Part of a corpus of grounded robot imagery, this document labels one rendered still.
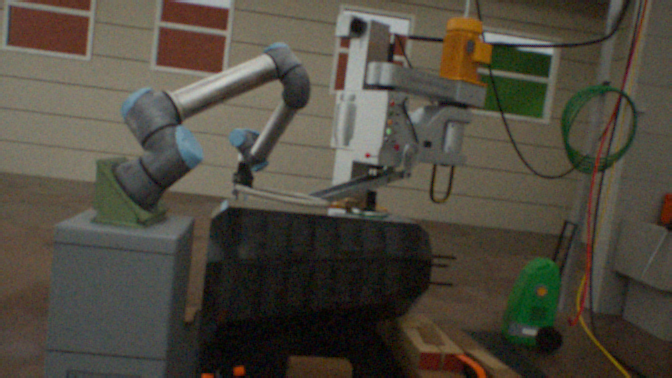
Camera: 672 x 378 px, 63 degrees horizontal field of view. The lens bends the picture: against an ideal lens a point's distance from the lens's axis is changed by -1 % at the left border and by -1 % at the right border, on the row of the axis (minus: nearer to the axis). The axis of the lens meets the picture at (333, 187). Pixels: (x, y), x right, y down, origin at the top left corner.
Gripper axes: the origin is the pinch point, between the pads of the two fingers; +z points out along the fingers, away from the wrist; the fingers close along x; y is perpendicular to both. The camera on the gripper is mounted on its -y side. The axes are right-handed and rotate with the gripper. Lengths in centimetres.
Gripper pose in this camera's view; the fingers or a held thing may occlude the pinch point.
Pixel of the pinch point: (240, 200)
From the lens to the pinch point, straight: 290.8
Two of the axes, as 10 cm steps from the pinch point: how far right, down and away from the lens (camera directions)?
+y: -2.7, -0.1, -9.6
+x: 9.4, 2.0, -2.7
